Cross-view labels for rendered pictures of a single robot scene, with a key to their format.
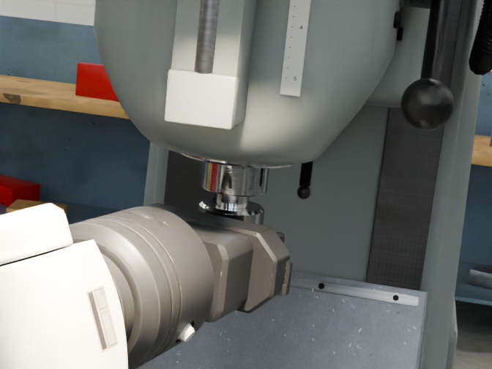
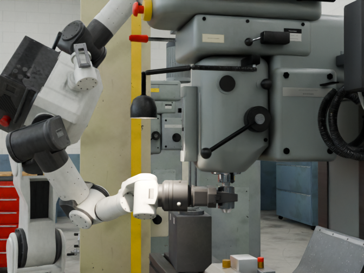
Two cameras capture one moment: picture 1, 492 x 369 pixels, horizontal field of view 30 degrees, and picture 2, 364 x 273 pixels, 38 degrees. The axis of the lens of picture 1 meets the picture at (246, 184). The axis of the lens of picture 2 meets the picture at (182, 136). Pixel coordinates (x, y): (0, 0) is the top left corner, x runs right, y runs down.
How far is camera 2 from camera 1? 1.33 m
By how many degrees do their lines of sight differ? 67
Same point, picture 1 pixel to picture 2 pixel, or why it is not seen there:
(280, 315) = (335, 249)
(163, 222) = (181, 182)
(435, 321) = not seen: outside the picture
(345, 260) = (355, 229)
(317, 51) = (202, 144)
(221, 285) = (193, 197)
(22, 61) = not seen: outside the picture
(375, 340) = (353, 259)
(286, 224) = (342, 215)
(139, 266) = (163, 187)
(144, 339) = (162, 200)
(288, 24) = (199, 139)
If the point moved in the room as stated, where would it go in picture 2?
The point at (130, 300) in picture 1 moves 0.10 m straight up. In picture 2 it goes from (161, 193) to (161, 157)
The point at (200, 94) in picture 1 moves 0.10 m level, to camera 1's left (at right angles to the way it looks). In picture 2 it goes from (182, 155) to (168, 154)
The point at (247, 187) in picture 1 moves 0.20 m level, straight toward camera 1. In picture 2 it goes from (221, 180) to (154, 182)
